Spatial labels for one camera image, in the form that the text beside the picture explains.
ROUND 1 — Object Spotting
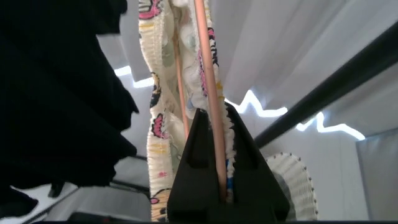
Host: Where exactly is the black garment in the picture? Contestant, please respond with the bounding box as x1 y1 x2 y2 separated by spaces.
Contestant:
0 0 140 218

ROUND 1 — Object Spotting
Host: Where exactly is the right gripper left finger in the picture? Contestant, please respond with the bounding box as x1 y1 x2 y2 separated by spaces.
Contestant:
167 108 222 222

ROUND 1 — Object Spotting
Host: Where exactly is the white laundry basket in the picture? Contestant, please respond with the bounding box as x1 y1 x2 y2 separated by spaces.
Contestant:
266 152 319 222

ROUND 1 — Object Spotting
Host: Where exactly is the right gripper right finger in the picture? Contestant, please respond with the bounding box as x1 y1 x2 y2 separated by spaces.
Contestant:
219 105 291 222

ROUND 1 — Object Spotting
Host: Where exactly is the pink clothes hanger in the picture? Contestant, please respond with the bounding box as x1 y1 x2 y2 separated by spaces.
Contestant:
172 0 228 202

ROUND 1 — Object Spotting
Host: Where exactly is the cream printed garment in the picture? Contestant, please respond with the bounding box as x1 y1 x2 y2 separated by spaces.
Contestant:
137 0 238 222

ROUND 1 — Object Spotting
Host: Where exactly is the white curtain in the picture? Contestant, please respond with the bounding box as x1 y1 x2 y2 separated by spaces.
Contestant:
96 0 398 141

